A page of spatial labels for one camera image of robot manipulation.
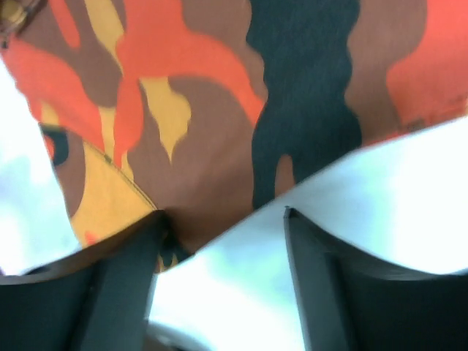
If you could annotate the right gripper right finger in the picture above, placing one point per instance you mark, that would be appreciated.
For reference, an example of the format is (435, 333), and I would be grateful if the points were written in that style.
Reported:
(351, 300)

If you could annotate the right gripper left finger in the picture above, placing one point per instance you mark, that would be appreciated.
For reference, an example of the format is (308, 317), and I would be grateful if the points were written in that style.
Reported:
(95, 299)

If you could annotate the orange camouflage cloth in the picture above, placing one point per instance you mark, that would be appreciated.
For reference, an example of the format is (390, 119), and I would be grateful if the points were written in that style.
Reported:
(211, 109)

